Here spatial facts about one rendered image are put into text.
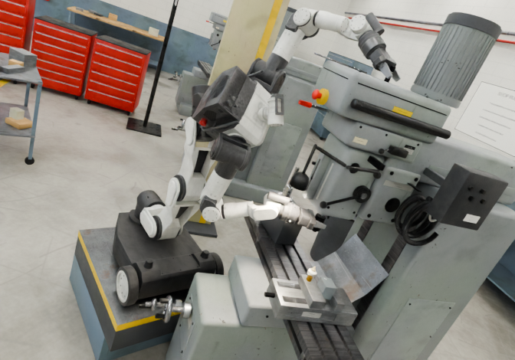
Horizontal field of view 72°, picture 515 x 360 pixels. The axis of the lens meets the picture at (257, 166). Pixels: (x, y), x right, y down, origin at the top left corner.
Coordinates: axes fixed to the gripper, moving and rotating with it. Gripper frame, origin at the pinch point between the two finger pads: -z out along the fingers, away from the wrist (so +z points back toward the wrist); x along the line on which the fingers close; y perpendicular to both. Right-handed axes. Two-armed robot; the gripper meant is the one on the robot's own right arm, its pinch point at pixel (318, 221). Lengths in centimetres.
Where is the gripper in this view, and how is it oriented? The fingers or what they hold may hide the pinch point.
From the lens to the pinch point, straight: 165.1
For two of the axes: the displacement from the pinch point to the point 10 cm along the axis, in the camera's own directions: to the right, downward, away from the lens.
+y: -3.4, 8.7, 3.4
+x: 0.0, -3.7, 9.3
